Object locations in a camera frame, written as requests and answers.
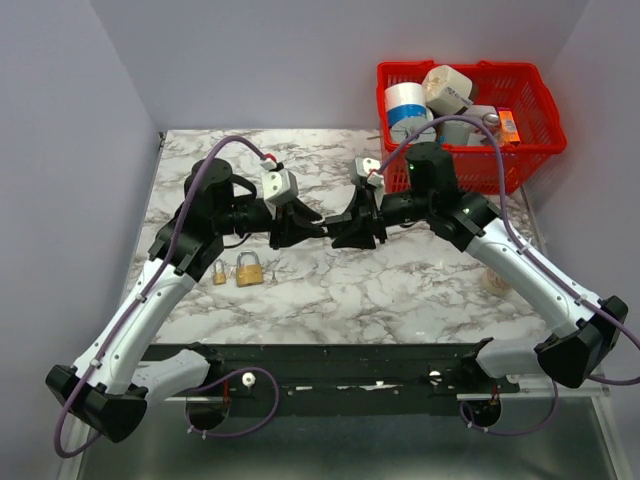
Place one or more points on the white blue tape roll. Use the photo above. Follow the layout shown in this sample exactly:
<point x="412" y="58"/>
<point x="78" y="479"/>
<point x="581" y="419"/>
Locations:
<point x="404" y="100"/>

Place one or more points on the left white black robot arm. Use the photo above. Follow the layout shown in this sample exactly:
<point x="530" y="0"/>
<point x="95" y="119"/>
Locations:
<point x="105" y="387"/>

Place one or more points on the red plastic basket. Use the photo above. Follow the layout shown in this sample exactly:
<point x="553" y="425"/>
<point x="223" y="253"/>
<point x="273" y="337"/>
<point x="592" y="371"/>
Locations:
<point x="515" y="86"/>

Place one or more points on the white plastic bottle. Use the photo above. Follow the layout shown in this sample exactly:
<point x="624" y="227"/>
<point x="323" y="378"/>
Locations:
<point x="494" y="283"/>

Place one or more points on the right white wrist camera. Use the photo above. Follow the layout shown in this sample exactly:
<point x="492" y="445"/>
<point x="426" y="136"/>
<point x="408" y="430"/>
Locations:
<point x="365" y="172"/>

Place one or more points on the orange small box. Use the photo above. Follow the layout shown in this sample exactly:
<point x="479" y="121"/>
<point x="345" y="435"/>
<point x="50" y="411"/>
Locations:
<point x="509" y="131"/>

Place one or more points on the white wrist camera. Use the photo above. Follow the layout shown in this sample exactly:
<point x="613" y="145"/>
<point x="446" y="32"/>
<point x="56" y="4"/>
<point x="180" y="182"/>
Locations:
<point x="279" y="187"/>
<point x="365" y="172"/>

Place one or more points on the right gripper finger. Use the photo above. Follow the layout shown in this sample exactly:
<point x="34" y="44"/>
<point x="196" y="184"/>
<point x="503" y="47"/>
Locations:
<point x="359" y="203"/>
<point x="359" y="235"/>

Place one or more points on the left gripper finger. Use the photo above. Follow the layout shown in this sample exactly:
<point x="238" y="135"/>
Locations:
<point x="285" y="235"/>
<point x="300" y="213"/>

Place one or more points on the small brass padlock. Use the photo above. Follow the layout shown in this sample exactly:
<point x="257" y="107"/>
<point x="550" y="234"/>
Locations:
<point x="221" y="272"/>

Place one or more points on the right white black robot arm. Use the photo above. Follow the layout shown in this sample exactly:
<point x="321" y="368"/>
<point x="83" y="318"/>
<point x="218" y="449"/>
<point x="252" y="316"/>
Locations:
<point x="583" y="326"/>

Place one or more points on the black padlock with keys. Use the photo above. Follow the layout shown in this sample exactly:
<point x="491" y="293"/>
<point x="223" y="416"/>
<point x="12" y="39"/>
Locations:
<point x="336" y="224"/>

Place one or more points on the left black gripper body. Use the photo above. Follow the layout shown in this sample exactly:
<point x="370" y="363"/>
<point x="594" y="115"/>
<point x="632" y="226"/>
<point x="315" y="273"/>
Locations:
<point x="248" y="217"/>

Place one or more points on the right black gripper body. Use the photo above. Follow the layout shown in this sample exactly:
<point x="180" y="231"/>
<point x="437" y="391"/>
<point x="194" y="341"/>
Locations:
<point x="399" y="208"/>

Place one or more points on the beige paper roll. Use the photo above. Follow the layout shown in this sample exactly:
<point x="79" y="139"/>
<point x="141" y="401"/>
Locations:
<point x="447" y="91"/>

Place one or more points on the small metal can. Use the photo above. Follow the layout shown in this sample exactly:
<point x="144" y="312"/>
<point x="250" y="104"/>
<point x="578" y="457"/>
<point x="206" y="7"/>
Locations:
<point x="491" y="121"/>

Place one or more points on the grey box in basket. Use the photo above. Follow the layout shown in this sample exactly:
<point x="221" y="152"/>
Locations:
<point x="461" y="134"/>

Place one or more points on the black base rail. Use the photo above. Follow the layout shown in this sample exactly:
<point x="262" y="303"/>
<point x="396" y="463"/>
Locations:
<point x="346" y="380"/>

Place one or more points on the large brass padlock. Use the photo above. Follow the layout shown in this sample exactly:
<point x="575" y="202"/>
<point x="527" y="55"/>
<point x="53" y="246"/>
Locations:
<point x="249" y="271"/>

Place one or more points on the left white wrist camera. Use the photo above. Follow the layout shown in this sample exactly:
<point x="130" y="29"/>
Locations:
<point x="279" y="187"/>

